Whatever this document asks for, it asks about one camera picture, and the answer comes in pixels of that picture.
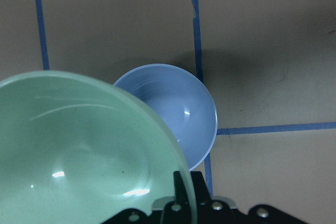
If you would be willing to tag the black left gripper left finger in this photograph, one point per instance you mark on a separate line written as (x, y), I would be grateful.
(181, 207)

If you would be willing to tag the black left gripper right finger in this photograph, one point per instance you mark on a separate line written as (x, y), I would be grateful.
(201, 192)

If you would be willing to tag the green ceramic bowl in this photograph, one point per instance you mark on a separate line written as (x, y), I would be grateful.
(78, 150)

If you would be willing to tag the blue ceramic bowl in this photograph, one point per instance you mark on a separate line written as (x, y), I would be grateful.
(182, 102)

